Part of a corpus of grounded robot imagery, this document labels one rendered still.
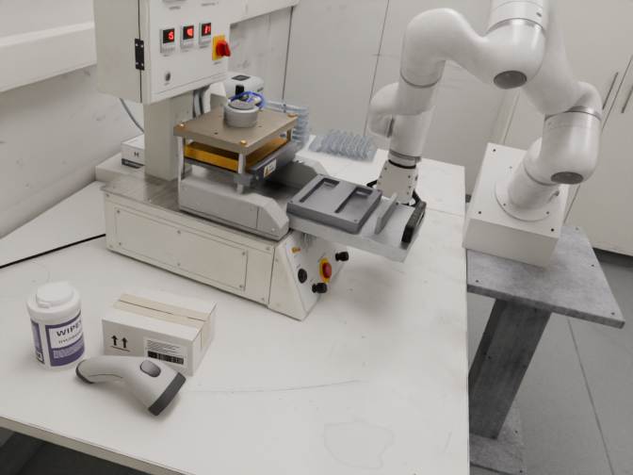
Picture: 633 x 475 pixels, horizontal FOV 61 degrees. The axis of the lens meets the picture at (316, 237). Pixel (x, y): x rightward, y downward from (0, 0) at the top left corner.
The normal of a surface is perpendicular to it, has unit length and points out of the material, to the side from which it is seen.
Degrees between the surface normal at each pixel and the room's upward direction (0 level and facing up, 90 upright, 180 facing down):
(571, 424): 0
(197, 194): 90
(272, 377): 0
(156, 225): 90
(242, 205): 90
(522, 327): 90
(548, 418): 0
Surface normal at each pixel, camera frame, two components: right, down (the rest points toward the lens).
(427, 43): -0.48, 0.69
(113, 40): -0.36, 0.41
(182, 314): 0.11, -0.86
